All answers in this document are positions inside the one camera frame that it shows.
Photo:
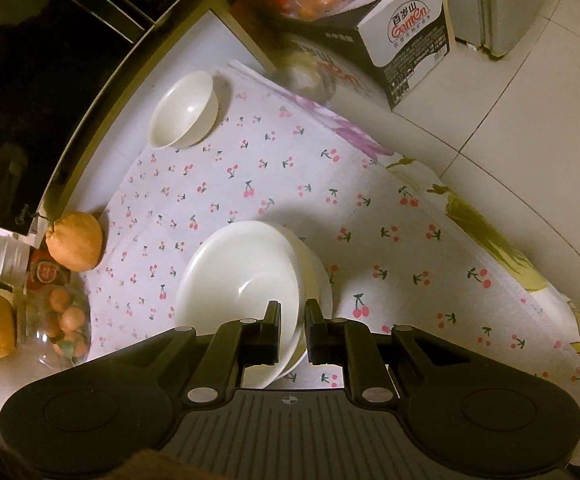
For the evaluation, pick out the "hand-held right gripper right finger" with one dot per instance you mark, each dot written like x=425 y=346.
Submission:
x=320 y=342

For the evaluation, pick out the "black microwave oven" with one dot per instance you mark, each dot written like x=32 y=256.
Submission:
x=45 y=85

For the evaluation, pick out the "cream bowl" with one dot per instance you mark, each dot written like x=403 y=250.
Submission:
x=180 y=110
x=316 y=270

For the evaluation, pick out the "floral printed cloth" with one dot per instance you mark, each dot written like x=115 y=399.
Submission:
x=500 y=240

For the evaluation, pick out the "black and white carton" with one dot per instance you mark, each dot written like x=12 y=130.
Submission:
x=410 y=45

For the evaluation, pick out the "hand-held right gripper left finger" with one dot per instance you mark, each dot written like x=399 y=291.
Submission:
x=265 y=342

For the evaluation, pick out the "glass jar of small oranges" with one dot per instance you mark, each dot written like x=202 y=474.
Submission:
x=62 y=325

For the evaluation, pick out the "white refrigerator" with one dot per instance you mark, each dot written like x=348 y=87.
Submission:
x=500 y=5

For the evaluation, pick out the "white bowl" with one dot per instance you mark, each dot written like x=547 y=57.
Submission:
x=230 y=280

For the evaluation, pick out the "clear lidded jar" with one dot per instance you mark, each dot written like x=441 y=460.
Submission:
x=10 y=257

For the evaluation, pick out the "cherry print tablecloth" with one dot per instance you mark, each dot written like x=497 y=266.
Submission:
x=280 y=175

